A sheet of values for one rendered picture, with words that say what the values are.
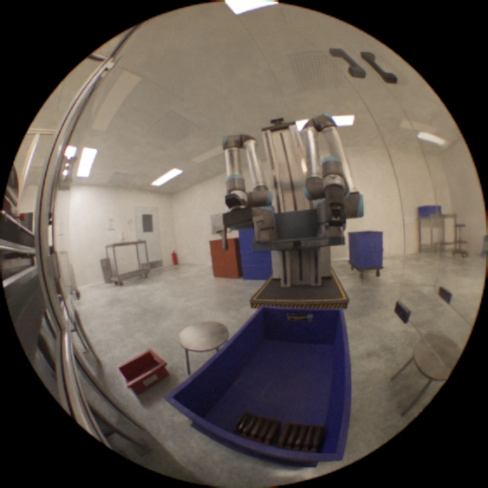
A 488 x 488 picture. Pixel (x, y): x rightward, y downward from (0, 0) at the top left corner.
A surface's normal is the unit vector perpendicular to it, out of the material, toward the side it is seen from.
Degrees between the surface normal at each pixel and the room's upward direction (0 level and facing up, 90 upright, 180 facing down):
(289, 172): 90
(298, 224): 90
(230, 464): 0
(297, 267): 90
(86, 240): 90
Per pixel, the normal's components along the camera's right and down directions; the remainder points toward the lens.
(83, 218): 0.89, -0.07
